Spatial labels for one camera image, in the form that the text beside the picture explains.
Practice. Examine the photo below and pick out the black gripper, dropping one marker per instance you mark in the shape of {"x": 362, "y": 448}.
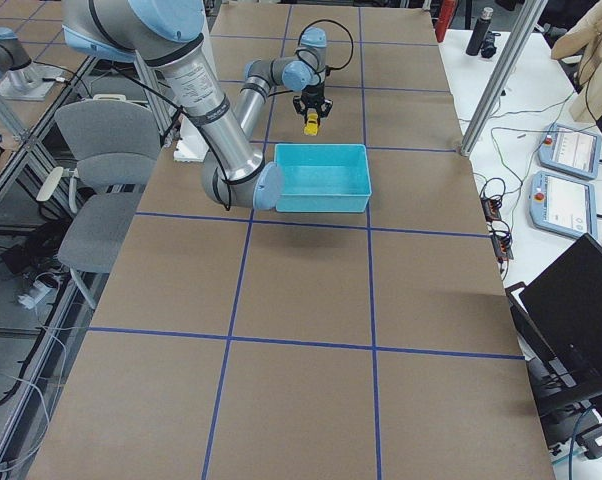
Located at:
{"x": 312, "y": 96}

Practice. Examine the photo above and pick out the yellow beetle toy car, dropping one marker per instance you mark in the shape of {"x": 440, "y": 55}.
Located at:
{"x": 312, "y": 124}

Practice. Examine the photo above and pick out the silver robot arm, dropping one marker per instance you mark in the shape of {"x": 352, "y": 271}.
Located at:
{"x": 20, "y": 77}
{"x": 168, "y": 36}

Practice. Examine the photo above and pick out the turquoise plastic bin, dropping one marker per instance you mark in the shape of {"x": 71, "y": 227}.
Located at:
{"x": 323, "y": 178}

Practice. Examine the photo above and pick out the black water bottle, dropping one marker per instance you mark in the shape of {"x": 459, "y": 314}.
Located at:
{"x": 479, "y": 32}

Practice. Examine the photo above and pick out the beige office chair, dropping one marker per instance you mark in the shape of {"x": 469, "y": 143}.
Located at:
{"x": 115, "y": 142}

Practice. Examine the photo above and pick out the brown paper table cover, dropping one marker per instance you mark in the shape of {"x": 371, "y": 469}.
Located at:
{"x": 379, "y": 345}

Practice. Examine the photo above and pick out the upper teach pendant tablet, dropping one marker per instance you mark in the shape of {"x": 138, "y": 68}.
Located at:
{"x": 571, "y": 151}

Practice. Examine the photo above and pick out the teach pendant tablet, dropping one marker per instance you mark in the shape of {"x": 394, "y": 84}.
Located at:
{"x": 562, "y": 205}
{"x": 571, "y": 151}

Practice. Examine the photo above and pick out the lower teach pendant tablet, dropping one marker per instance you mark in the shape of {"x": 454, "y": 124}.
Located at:
{"x": 562, "y": 205}

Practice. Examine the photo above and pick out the black laptop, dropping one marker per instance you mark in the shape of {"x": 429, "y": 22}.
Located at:
{"x": 565, "y": 303}

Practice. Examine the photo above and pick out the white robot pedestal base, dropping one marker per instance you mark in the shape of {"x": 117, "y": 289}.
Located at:
{"x": 191, "y": 147}

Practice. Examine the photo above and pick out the aluminium frame post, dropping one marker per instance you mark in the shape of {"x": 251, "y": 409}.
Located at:
{"x": 517, "y": 39}

